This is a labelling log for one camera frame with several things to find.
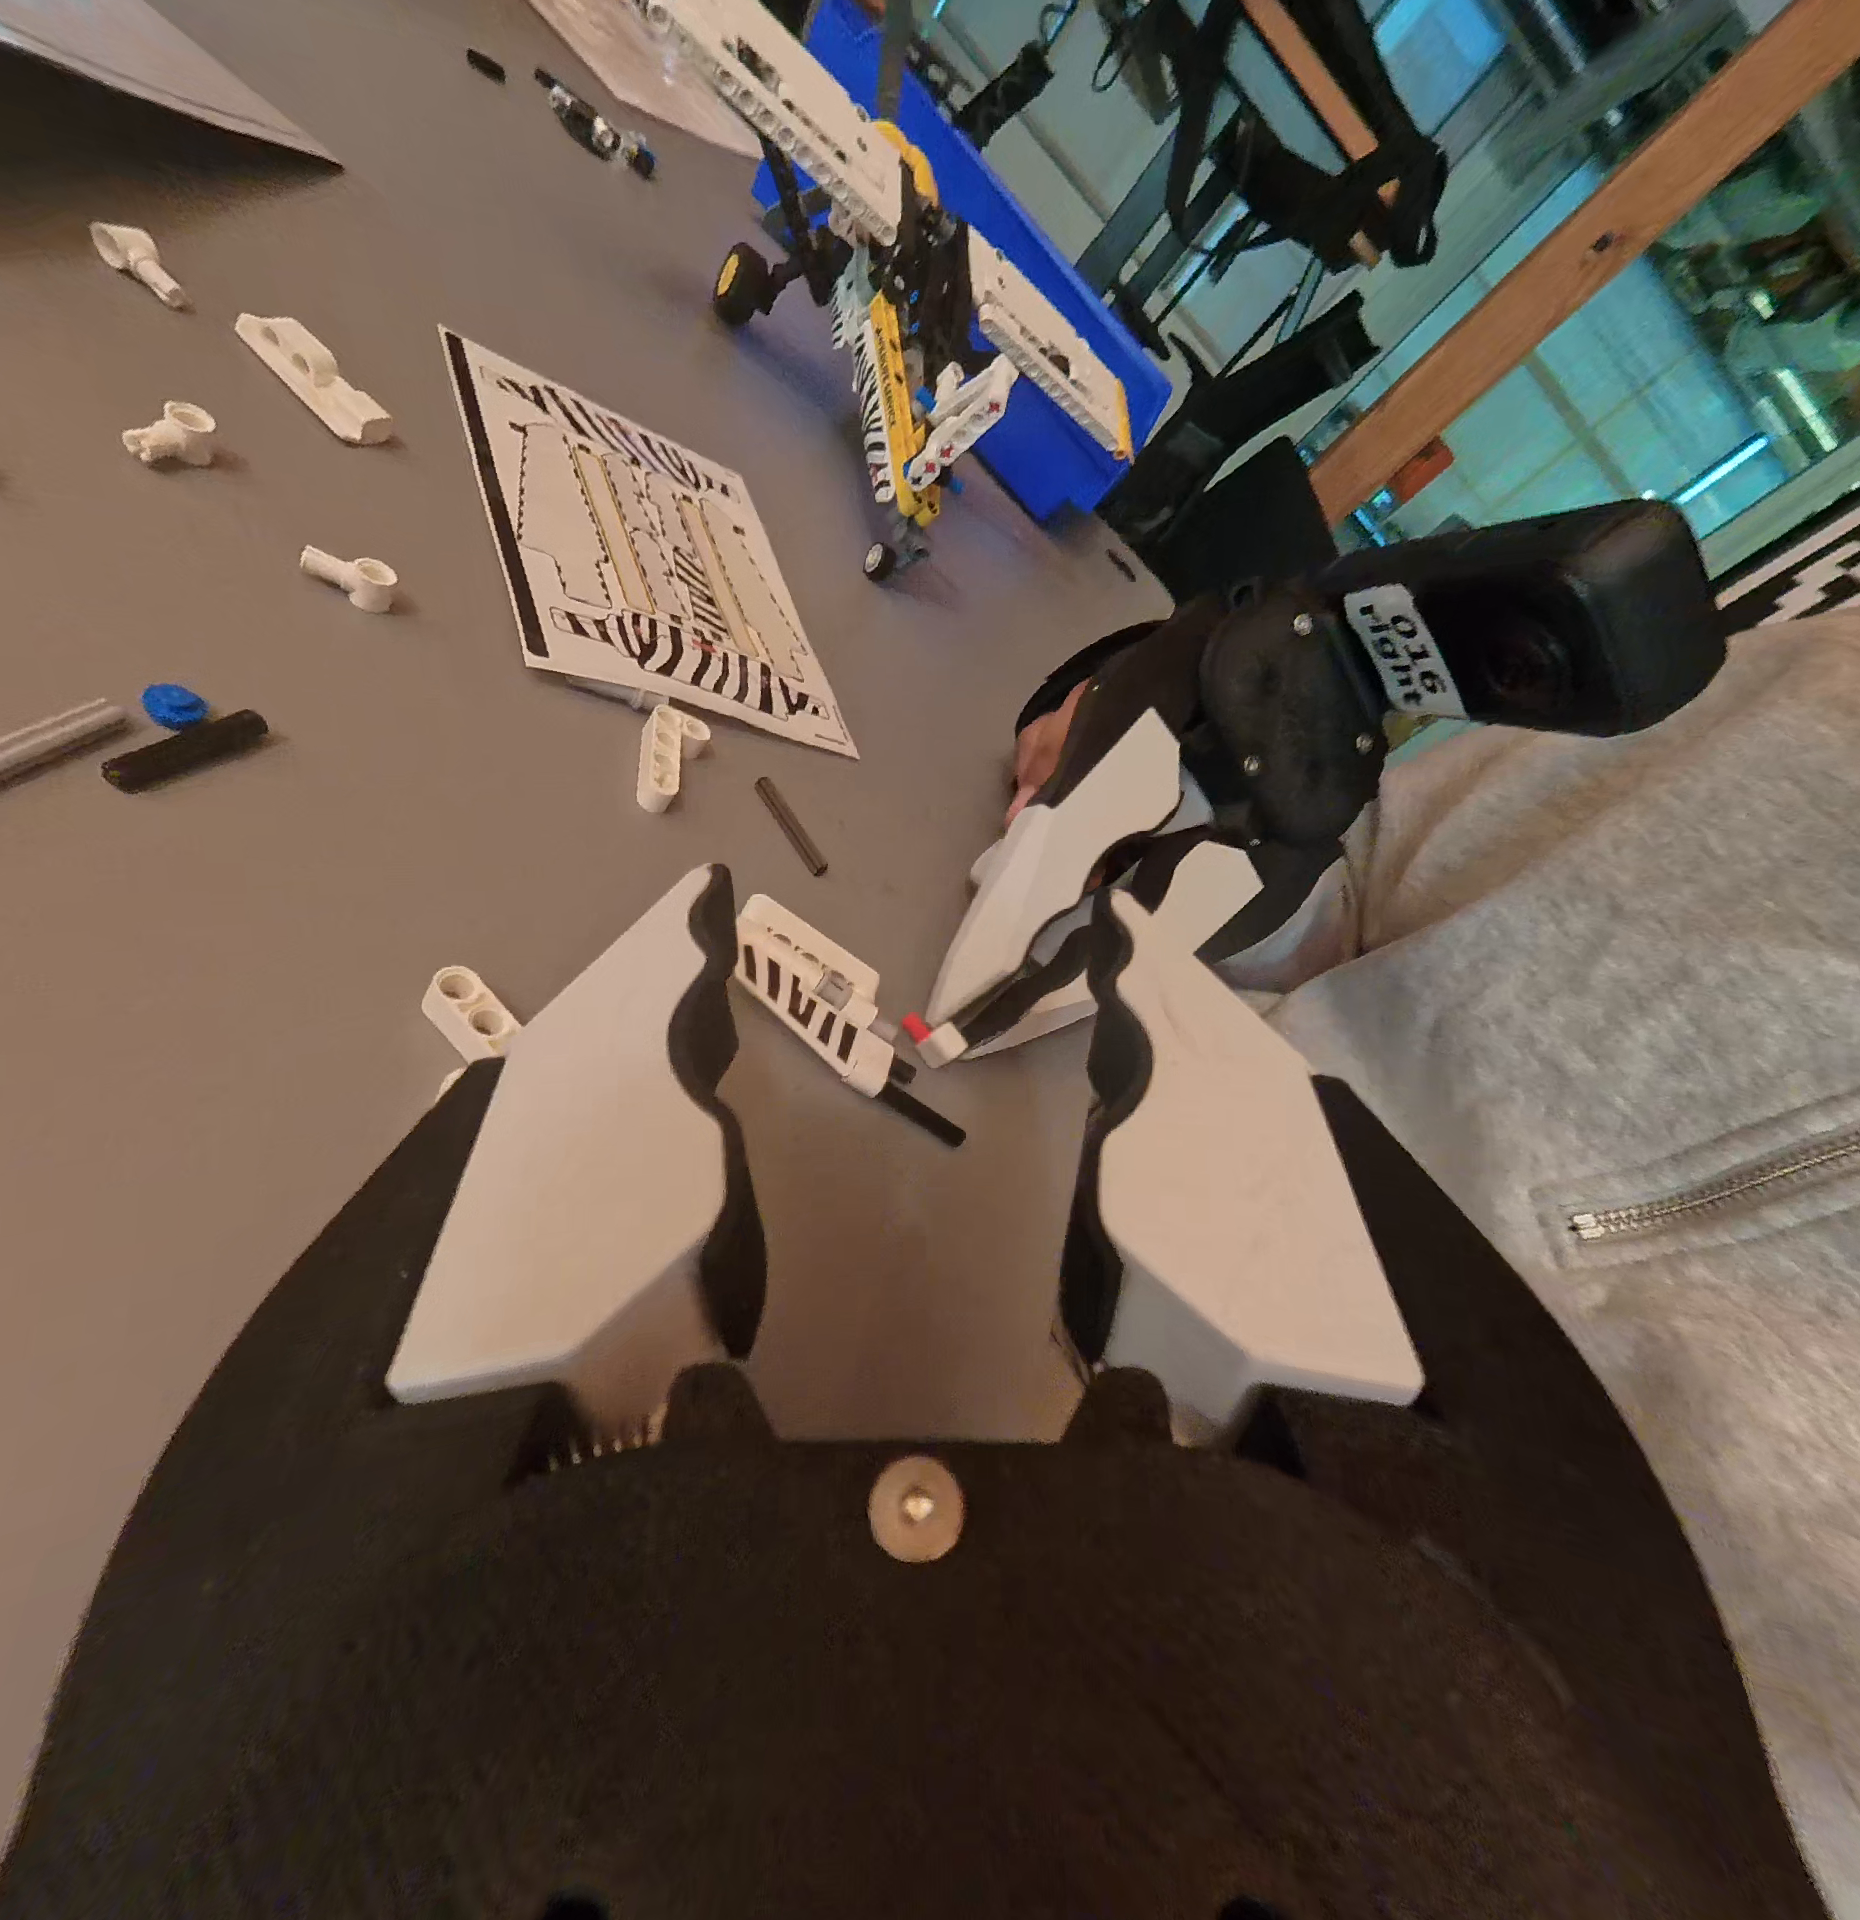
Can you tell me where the black chair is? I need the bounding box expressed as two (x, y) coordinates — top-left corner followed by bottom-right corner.
(1108, 294), (1375, 601)

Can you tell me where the person's right forearm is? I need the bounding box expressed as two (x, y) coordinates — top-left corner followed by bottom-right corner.
(1348, 597), (1860, 968)

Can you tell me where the white lego pin connector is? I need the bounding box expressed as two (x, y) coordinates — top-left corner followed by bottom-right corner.
(90, 222), (189, 309)

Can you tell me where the yellow white lego vehicle model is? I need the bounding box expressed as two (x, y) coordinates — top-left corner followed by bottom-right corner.
(629, 0), (1134, 585)

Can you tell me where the short black lego axle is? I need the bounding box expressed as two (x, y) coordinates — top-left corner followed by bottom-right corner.
(753, 775), (828, 878)

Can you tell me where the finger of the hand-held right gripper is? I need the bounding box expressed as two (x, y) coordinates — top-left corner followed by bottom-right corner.
(957, 901), (1112, 1059)
(925, 704), (1191, 1028)

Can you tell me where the white angled lego beam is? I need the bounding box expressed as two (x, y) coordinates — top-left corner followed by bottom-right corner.
(633, 700), (711, 812)

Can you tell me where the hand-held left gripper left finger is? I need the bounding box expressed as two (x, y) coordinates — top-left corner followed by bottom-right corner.
(387, 864), (769, 1436)

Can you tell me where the blue plastic bin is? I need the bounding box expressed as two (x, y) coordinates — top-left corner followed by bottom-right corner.
(751, 0), (1174, 528)

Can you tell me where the person's grey sweatshirt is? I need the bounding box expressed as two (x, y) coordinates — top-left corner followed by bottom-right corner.
(1260, 840), (1860, 1920)

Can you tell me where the white long lego panel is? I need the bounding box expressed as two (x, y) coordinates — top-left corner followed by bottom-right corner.
(233, 313), (396, 446)

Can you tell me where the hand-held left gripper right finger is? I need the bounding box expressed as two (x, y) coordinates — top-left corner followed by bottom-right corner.
(1057, 888), (1430, 1436)

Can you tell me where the person's right hand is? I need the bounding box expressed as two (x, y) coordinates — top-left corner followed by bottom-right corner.
(1007, 684), (1089, 821)

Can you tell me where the grey instruction booklet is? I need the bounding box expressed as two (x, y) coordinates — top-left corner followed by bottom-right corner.
(0, 0), (346, 172)

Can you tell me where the black lego connector tube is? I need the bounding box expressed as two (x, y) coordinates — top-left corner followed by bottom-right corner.
(99, 709), (269, 794)

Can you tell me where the wooden beam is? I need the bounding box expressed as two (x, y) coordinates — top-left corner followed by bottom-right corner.
(1304, 0), (1860, 528)

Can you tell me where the black metal stand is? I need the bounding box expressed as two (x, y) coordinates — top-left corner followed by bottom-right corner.
(1080, 0), (1449, 301)

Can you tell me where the zebra striped sticker sheet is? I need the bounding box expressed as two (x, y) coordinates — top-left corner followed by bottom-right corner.
(438, 325), (859, 760)

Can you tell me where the zebra striped lego assembly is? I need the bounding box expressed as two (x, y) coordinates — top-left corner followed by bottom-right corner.
(735, 892), (967, 1149)

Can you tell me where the black white patterned mat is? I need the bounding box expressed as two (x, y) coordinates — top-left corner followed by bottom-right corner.
(1716, 491), (1860, 631)

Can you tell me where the grey lego axle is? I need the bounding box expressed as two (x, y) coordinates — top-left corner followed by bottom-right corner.
(0, 700), (127, 800)

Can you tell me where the white two-hole lego connector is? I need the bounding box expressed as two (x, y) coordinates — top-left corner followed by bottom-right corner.
(423, 962), (522, 1059)

